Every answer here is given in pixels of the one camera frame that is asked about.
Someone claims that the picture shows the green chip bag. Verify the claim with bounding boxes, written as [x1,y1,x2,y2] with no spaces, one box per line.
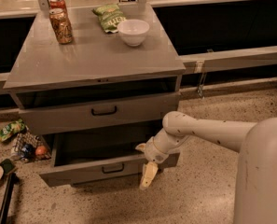
[92,4,126,34]

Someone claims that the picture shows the black stand on floor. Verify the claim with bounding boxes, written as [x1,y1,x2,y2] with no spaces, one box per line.
[0,173,19,224]

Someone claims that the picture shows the grey drawer cabinet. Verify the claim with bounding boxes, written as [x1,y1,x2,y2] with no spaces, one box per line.
[3,3,187,161]

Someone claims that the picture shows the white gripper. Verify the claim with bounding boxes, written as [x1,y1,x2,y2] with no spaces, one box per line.
[135,137,169,190]

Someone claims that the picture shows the gold soda can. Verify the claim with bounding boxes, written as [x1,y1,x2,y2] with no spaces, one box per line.
[49,8,73,44]

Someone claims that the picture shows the grey top drawer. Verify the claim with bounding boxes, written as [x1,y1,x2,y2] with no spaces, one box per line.
[20,92,179,134]

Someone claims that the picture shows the wire basket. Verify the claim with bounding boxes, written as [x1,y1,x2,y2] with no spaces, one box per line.
[10,133,51,162]

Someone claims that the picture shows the orange fruit in basket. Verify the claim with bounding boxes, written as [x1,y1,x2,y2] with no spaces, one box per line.
[35,146,48,160]

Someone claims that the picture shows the grey metal rail frame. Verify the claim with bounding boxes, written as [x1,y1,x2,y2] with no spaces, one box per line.
[0,0,277,110]

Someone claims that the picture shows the grey drawer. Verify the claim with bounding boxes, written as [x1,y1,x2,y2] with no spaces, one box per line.
[38,131,181,188]
[20,92,179,134]

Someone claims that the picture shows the blue can in basket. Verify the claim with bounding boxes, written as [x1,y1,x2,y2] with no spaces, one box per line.
[21,144,35,160]

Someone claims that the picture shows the red soda can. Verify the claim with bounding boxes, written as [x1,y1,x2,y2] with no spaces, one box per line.
[49,0,67,12]

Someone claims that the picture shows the green sponge on floor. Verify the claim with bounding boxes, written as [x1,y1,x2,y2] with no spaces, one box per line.
[0,159,17,175]

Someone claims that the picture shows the white bowl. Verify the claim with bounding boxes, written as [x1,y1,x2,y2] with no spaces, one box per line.
[118,20,150,47]

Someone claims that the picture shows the green snack bag on floor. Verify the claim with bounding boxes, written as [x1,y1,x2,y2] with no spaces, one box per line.
[0,119,25,142]

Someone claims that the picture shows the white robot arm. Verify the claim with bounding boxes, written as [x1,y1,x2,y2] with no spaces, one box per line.
[136,111,277,224]

